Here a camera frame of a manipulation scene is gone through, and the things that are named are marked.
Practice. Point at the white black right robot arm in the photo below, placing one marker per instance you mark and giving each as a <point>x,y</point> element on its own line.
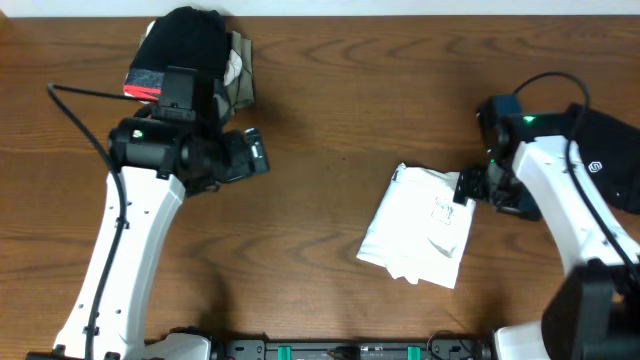
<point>595,312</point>

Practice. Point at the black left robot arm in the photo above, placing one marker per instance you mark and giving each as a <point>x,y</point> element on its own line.
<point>157,164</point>

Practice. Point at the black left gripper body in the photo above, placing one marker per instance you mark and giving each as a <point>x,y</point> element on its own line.
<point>235,163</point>

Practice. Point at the black t-shirt white logo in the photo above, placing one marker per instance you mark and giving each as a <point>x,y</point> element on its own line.
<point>610,149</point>

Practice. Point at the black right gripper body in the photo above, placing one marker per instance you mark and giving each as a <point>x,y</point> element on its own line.
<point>508,194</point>

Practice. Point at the olive grey folded garment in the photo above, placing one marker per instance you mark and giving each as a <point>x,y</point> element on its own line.
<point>239,77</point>

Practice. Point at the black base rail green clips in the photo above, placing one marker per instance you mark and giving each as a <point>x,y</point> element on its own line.
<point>350,350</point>

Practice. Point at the white t-shirt pixel print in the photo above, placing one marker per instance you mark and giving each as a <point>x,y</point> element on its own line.
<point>418,231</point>

